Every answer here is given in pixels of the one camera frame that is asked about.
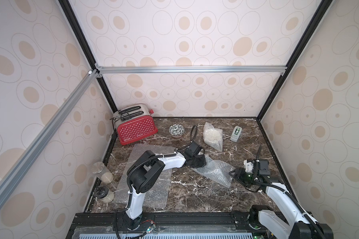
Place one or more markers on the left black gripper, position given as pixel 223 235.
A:
pixel 203 163

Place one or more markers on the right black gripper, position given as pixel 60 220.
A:
pixel 243 175

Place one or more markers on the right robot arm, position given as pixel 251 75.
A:
pixel 298 223

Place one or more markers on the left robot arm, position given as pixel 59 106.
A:
pixel 144 173

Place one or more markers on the black white patterned bowl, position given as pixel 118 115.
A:
pixel 176 130

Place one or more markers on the red silver toaster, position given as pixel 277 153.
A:
pixel 134 123

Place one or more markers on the black lid glass jar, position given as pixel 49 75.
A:
pixel 103 194

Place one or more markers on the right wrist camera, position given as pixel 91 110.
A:
pixel 249 166

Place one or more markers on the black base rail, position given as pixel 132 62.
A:
pixel 166 223

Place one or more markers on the horizontal aluminium rail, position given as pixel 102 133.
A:
pixel 192 69

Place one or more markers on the left diagonal aluminium rail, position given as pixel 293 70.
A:
pixel 27 159

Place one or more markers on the black right frame post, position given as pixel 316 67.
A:
pixel 311 28

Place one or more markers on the black frame post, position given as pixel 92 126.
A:
pixel 76 28
pixel 311 28

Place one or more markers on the black left frame post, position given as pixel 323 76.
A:
pixel 76 28

